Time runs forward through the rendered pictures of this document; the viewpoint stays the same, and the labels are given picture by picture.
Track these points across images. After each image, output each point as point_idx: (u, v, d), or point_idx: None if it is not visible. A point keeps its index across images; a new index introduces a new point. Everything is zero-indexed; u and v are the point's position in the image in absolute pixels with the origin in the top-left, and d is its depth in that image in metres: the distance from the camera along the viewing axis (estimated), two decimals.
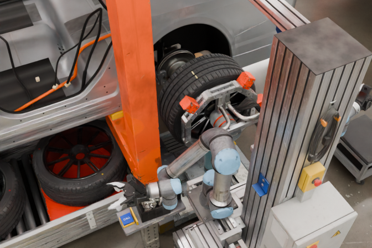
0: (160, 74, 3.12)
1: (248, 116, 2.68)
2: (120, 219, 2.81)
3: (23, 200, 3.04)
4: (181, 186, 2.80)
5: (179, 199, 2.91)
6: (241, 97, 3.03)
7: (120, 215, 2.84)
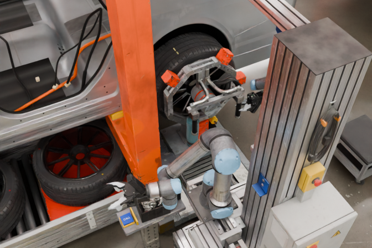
0: None
1: (226, 89, 2.84)
2: (120, 219, 2.81)
3: (23, 200, 3.04)
4: None
5: (179, 199, 2.91)
6: (221, 74, 3.20)
7: (120, 215, 2.84)
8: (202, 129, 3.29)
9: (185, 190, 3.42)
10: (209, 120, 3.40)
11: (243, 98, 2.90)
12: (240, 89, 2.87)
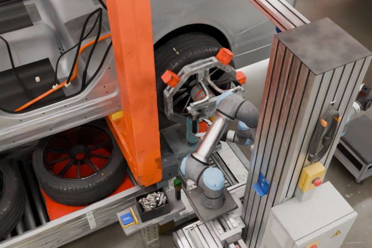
0: None
1: (226, 89, 2.84)
2: (120, 219, 2.81)
3: (23, 200, 3.04)
4: (181, 186, 2.80)
5: (179, 199, 2.91)
6: (221, 74, 3.20)
7: (120, 215, 2.84)
8: (202, 129, 3.29)
9: (185, 190, 3.42)
10: None
11: (243, 98, 2.90)
12: (240, 89, 2.87)
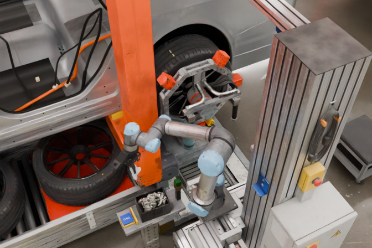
0: None
1: (222, 92, 2.83)
2: (120, 219, 2.81)
3: (23, 200, 3.04)
4: (181, 186, 2.80)
5: (179, 199, 2.91)
6: (218, 76, 3.18)
7: (120, 215, 2.84)
8: None
9: (185, 190, 3.42)
10: (206, 123, 3.38)
11: (239, 101, 2.88)
12: (236, 91, 2.86)
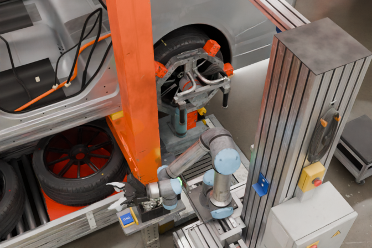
0: None
1: (212, 80, 2.91)
2: (120, 219, 2.81)
3: (23, 200, 3.04)
4: None
5: (179, 199, 2.91)
6: (210, 66, 3.26)
7: (120, 215, 2.84)
8: (191, 120, 3.36)
9: (185, 190, 3.42)
10: (198, 112, 3.46)
11: (229, 88, 2.96)
12: (226, 79, 2.94)
